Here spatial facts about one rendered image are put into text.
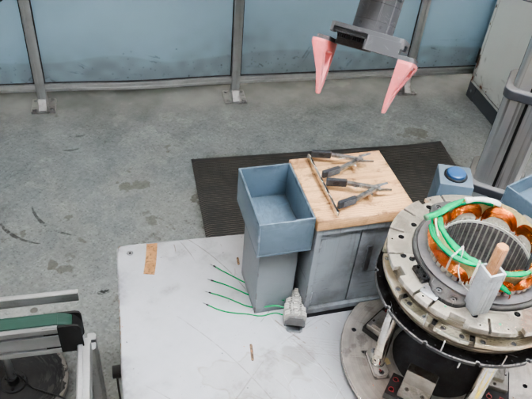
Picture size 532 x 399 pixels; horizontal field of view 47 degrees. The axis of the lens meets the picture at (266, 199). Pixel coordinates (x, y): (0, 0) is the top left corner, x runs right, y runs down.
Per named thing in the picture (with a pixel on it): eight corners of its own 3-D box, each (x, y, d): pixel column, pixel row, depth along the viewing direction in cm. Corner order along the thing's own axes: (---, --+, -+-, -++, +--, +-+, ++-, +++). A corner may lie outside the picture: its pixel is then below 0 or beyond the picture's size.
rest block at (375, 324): (397, 324, 127) (399, 318, 126) (381, 340, 124) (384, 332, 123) (381, 313, 129) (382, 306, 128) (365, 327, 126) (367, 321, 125)
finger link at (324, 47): (344, 103, 83) (366, 33, 81) (296, 88, 85) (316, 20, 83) (355, 104, 89) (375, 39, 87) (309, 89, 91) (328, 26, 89)
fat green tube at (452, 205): (424, 226, 102) (427, 218, 101) (413, 210, 105) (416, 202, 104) (499, 212, 106) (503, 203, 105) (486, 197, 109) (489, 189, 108)
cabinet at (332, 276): (302, 319, 131) (317, 231, 114) (278, 256, 144) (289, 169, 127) (385, 305, 136) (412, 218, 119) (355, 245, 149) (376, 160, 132)
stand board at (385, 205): (316, 231, 114) (318, 222, 112) (287, 168, 127) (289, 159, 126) (414, 218, 119) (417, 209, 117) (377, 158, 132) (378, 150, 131)
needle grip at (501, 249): (492, 280, 90) (506, 252, 86) (481, 273, 91) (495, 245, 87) (497, 275, 91) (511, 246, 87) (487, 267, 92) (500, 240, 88)
